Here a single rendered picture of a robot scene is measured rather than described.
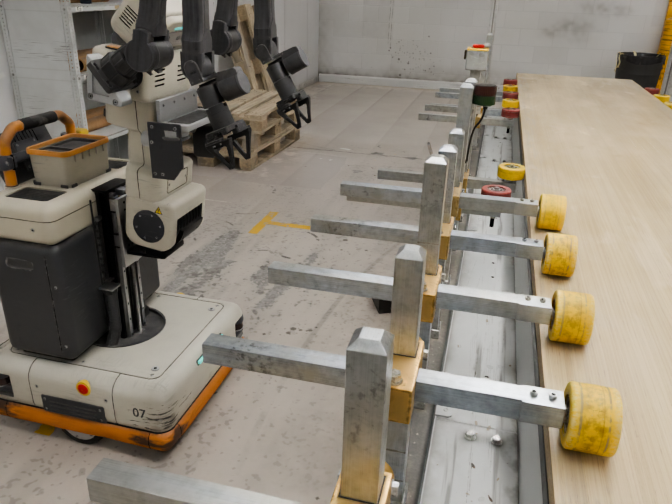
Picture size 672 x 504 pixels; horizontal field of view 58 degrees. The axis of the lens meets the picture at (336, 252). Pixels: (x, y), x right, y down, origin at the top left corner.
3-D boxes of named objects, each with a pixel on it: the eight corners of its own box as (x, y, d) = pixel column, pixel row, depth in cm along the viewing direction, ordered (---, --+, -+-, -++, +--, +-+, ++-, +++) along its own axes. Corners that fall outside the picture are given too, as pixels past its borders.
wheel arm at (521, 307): (267, 284, 104) (266, 265, 103) (274, 275, 107) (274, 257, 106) (573, 329, 93) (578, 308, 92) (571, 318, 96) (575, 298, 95)
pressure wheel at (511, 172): (507, 206, 186) (513, 169, 181) (488, 198, 192) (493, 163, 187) (525, 202, 190) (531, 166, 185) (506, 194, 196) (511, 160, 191)
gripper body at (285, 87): (306, 94, 192) (295, 73, 190) (295, 99, 183) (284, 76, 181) (289, 103, 194) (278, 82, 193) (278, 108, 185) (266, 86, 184)
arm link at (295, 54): (264, 45, 189) (253, 47, 181) (294, 27, 184) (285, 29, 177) (282, 81, 192) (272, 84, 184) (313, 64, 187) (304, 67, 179)
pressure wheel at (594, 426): (560, 396, 78) (558, 457, 74) (572, 369, 72) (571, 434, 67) (609, 405, 77) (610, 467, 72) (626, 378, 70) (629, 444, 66)
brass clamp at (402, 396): (364, 417, 74) (366, 383, 72) (384, 357, 86) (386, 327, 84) (414, 426, 73) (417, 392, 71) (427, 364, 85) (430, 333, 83)
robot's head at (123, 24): (102, 24, 161) (131, -21, 154) (144, 20, 180) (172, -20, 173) (141, 64, 163) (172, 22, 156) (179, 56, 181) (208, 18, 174)
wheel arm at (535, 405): (201, 364, 82) (200, 341, 80) (213, 350, 85) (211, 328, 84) (593, 436, 71) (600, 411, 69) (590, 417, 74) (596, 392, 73)
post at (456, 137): (430, 311, 159) (449, 129, 140) (431, 305, 162) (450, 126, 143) (443, 313, 158) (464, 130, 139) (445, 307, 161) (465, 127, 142)
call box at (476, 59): (464, 72, 204) (467, 48, 201) (465, 69, 210) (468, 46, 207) (485, 73, 203) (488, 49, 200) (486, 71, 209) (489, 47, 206)
